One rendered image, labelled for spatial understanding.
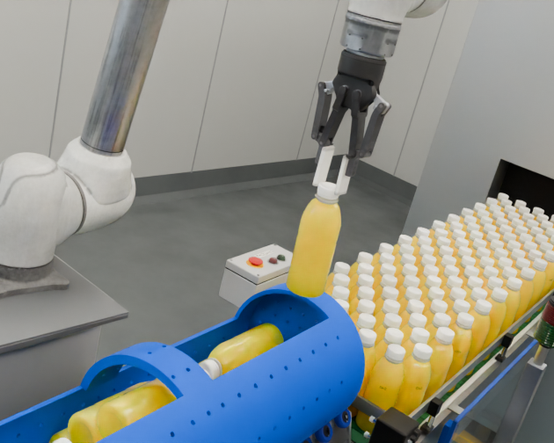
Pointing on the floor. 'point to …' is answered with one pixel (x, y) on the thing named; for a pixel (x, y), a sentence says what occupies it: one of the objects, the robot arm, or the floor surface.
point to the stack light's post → (520, 403)
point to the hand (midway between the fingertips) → (333, 170)
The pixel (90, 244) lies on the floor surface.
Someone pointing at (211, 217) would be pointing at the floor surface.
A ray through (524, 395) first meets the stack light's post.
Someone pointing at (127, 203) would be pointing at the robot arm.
